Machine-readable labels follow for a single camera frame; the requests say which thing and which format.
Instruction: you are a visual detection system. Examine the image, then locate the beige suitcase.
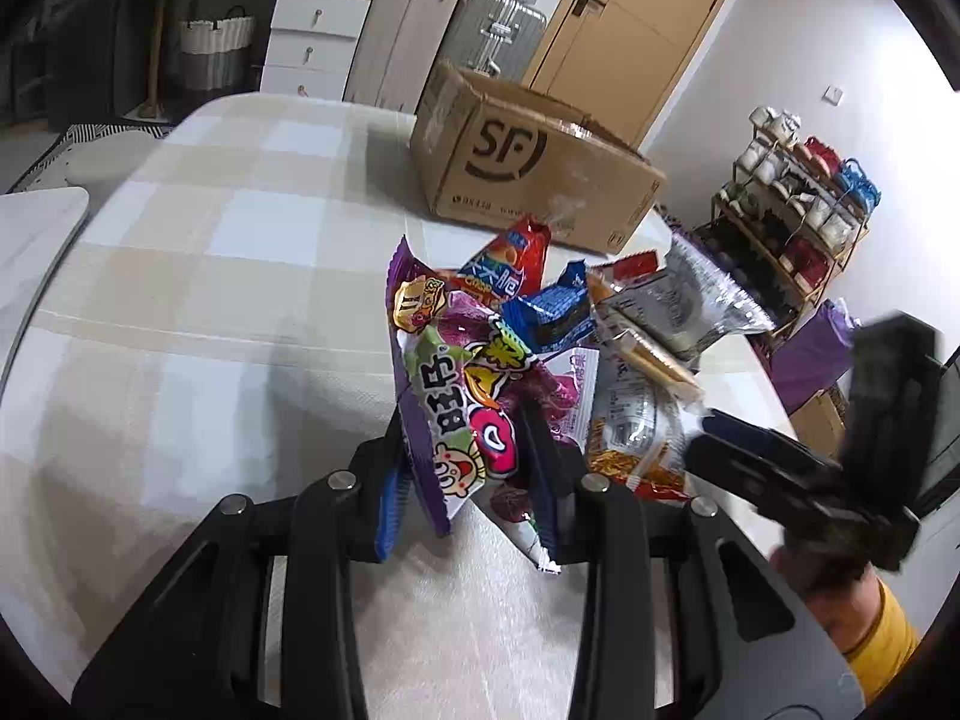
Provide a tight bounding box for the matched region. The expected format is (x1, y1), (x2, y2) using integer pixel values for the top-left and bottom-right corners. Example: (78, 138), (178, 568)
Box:
(345, 0), (466, 115)

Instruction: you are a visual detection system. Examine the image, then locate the grey refrigerator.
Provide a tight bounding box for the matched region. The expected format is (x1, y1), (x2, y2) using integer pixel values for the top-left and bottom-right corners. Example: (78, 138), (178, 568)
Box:
(0, 0), (152, 130)

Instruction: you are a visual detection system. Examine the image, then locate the white drawer desk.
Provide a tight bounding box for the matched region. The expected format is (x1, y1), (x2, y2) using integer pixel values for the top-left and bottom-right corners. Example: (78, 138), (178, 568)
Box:
(141, 0), (377, 103)

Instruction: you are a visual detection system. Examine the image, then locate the purple cartoon snack packet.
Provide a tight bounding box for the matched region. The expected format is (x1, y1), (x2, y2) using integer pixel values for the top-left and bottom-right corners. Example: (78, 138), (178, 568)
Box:
(384, 235), (602, 575)

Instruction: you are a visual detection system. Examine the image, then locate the blue snack packet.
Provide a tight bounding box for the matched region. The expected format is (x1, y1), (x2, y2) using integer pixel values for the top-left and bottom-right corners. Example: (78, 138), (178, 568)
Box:
(501, 261), (601, 358)

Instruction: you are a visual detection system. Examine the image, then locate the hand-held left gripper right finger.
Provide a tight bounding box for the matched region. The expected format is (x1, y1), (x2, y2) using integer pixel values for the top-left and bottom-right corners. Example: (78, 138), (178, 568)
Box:
(514, 397), (867, 720)

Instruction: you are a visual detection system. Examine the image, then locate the clear orange snack packet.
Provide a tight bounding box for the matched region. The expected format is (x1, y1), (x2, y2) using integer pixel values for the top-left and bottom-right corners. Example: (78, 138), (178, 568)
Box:
(585, 360), (695, 505)

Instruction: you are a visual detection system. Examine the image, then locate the person's right hand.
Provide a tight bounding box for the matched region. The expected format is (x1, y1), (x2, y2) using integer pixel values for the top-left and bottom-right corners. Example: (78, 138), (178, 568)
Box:
(771, 532), (884, 655)

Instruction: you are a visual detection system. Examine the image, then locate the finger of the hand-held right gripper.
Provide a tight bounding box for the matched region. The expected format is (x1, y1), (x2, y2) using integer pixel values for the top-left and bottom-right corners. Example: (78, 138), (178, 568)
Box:
(684, 431), (830, 530)
(703, 409), (845, 470)

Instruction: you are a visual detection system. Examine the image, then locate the red chip bag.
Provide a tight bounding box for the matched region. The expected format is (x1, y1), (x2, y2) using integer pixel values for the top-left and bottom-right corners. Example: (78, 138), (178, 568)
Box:
(456, 216), (557, 310)

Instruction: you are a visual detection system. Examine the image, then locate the small printed cardboard box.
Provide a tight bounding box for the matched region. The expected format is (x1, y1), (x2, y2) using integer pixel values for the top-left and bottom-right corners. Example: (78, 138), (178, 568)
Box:
(791, 386), (850, 460)

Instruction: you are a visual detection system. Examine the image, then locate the woven laundry basket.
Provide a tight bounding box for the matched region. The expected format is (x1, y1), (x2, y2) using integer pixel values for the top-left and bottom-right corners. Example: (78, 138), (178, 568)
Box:
(176, 6), (256, 91)

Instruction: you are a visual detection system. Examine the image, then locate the red white snack packet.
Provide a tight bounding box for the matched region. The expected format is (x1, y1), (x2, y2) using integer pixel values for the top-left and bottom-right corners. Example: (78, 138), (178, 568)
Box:
(598, 251), (665, 292)

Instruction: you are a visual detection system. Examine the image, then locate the silver suitcase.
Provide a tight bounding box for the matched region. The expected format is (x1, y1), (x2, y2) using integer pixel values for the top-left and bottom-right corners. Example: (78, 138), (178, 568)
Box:
(439, 0), (548, 85)

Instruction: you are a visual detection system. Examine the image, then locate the purple bag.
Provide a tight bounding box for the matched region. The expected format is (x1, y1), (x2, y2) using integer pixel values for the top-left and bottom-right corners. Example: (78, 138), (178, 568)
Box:
(769, 298), (863, 415)

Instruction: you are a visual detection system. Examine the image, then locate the wooden shoe rack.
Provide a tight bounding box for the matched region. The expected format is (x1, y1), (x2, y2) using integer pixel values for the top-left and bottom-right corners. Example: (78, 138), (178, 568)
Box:
(694, 106), (883, 338)

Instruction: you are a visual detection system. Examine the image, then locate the wooden door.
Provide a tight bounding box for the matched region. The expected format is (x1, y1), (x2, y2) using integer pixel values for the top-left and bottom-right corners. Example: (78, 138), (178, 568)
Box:
(521, 0), (753, 152)

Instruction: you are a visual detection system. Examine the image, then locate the striped border rug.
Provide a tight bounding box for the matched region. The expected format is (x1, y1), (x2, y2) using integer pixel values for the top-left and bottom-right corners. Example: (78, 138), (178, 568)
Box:
(0, 118), (175, 197)

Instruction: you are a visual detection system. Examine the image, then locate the white chair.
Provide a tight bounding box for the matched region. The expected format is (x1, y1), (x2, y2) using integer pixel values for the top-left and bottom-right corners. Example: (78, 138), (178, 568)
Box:
(0, 187), (91, 385)

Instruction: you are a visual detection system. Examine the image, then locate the silver purple snack packet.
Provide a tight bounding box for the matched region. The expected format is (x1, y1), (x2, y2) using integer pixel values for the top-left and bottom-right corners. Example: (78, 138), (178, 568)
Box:
(600, 229), (777, 374)

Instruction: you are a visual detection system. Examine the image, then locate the brown cardboard box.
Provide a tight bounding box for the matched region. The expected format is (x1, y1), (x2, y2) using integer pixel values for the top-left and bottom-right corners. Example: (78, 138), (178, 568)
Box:
(409, 60), (668, 256)

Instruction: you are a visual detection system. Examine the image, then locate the orange cracker packet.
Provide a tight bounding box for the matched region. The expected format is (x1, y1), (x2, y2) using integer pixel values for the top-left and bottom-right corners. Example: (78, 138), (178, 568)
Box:
(587, 274), (706, 404)

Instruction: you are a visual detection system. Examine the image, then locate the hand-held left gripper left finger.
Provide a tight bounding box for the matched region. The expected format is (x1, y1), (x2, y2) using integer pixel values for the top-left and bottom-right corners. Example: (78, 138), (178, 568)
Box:
(71, 397), (421, 720)

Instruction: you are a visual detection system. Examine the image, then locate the group of assorted shoes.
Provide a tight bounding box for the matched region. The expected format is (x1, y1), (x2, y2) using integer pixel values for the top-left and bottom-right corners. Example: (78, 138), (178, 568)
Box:
(731, 105), (882, 293)

